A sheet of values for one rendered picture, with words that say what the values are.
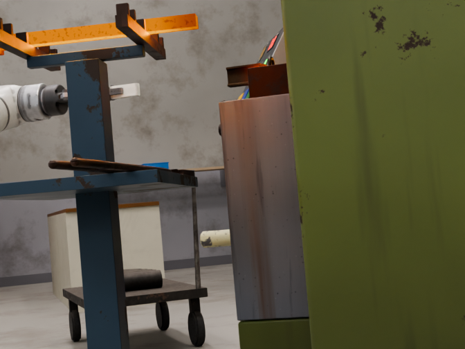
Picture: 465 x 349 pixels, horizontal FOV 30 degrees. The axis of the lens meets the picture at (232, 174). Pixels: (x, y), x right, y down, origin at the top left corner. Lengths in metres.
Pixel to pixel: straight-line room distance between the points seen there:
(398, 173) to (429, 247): 0.13
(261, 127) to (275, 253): 0.25
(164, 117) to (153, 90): 0.38
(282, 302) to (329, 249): 0.32
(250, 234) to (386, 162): 0.42
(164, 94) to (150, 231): 4.69
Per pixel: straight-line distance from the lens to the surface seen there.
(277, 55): 2.41
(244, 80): 1.99
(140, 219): 7.09
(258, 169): 1.74
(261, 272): 1.75
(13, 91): 2.18
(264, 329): 1.76
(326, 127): 1.45
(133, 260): 7.09
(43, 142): 11.32
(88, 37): 1.56
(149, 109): 11.51
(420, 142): 1.43
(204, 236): 2.37
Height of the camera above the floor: 0.69
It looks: 2 degrees up
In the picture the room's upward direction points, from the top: 5 degrees counter-clockwise
